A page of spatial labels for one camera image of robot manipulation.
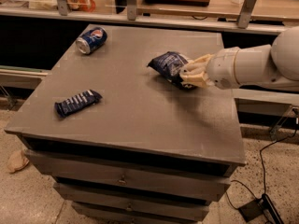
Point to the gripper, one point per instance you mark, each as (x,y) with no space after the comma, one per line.
(223,68)

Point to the blue chip bag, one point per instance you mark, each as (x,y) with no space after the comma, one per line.
(169,65)

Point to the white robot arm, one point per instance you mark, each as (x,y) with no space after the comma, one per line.
(274,66)

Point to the blue pepsi can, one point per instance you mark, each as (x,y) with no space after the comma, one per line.
(91,40)

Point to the grey drawer cabinet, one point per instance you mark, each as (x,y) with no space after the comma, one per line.
(142,122)

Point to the top grey drawer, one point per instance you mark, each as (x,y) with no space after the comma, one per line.
(209,188)

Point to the grey drawer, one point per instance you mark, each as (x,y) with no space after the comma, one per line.
(115,214)
(209,188)
(113,199)

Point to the dark blue snack bar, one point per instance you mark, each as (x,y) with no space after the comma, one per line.
(77,103)

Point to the middle grey drawer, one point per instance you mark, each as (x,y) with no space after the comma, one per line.
(113,199)

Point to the black floor power box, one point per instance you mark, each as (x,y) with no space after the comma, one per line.
(257,207)

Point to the bottom grey drawer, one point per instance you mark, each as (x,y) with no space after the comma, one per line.
(115,214)

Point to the crumpled paper on floor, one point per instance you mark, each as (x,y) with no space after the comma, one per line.
(17,161)

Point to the grey metal bracket right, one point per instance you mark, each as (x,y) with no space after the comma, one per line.
(245,13)

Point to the grey metal bracket middle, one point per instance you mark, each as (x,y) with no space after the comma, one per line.
(131,10)

